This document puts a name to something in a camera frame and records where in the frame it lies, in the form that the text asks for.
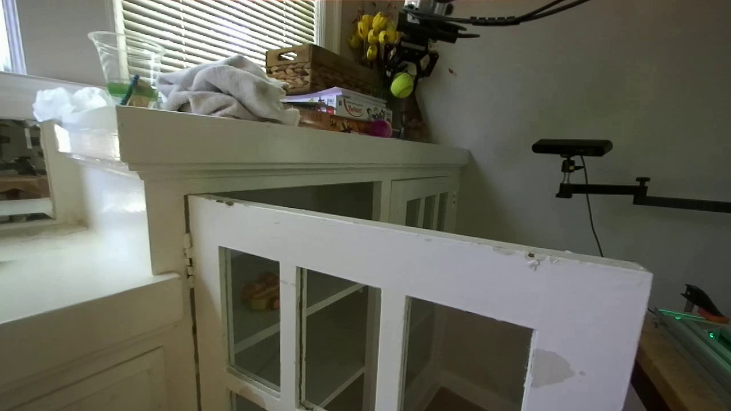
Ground yellow ball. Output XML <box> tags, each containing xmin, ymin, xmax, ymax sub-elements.
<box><xmin>389</xmin><ymin>70</ymin><xmax>419</xmax><ymax>99</ymax></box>

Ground woven wicker basket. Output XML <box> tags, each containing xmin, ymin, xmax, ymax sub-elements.
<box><xmin>264</xmin><ymin>42</ymin><xmax>384</xmax><ymax>96</ymax></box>

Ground white crumpled plastic bag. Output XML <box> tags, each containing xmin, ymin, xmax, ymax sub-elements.
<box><xmin>33</xmin><ymin>83</ymin><xmax>120</xmax><ymax>126</ymax></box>

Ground wooden side table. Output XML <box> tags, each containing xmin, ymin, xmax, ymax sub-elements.
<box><xmin>629</xmin><ymin>310</ymin><xmax>731</xmax><ymax>411</ymax></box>

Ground orange item inside cabinet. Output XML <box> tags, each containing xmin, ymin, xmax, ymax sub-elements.
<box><xmin>242</xmin><ymin>272</ymin><xmax>282</xmax><ymax>312</ymax></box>

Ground black tool on table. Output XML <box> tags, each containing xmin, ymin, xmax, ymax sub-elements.
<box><xmin>682</xmin><ymin>282</ymin><xmax>730</xmax><ymax>319</ymax></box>

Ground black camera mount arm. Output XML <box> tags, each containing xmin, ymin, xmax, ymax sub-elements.
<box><xmin>553</xmin><ymin>155</ymin><xmax>731</xmax><ymax>215</ymax></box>

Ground black camera cable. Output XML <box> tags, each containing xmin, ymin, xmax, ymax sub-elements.
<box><xmin>580</xmin><ymin>157</ymin><xmax>609</xmax><ymax>258</ymax></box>

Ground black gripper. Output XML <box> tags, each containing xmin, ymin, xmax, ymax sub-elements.
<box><xmin>382</xmin><ymin>5</ymin><xmax>481</xmax><ymax>79</ymax></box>

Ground low white counter cabinet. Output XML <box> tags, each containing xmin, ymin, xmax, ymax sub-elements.
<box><xmin>0</xmin><ymin>215</ymin><xmax>201</xmax><ymax>411</ymax></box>

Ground white wooden cabinet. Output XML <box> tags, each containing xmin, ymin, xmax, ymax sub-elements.
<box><xmin>115</xmin><ymin>104</ymin><xmax>474</xmax><ymax>411</ymax></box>

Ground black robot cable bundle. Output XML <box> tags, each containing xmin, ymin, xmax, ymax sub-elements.
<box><xmin>449</xmin><ymin>0</ymin><xmax>593</xmax><ymax>29</ymax></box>

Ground black exterior camera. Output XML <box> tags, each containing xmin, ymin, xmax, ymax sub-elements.
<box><xmin>531</xmin><ymin>137</ymin><xmax>614</xmax><ymax>159</ymax></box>

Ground yellow artificial flowers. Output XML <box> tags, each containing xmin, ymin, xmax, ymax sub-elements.
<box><xmin>347</xmin><ymin>8</ymin><xmax>403</xmax><ymax>64</ymax></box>

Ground white glass-paned cabinet door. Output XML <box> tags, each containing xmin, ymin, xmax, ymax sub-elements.
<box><xmin>185</xmin><ymin>193</ymin><xmax>657</xmax><ymax>411</ymax></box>

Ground clear plastic cup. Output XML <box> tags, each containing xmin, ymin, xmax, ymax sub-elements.
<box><xmin>87</xmin><ymin>29</ymin><xmax>167</xmax><ymax>107</ymax></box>

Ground white purple book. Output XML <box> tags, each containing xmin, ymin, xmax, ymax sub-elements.
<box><xmin>282</xmin><ymin>83</ymin><xmax>396</xmax><ymax>122</ymax></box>

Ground red patterned book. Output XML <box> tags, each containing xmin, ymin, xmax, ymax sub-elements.
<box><xmin>296</xmin><ymin>104</ymin><xmax>396</xmax><ymax>139</ymax></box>

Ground green translucent plastic item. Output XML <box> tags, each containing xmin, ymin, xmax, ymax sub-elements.
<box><xmin>657</xmin><ymin>306</ymin><xmax>731</xmax><ymax>391</ymax></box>

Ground grey crumpled towel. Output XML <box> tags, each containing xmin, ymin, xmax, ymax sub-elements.
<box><xmin>156</xmin><ymin>53</ymin><xmax>301</xmax><ymax>127</ymax></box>

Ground white window blinds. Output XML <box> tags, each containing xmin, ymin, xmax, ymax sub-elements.
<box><xmin>120</xmin><ymin>0</ymin><xmax>321</xmax><ymax>78</ymax></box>

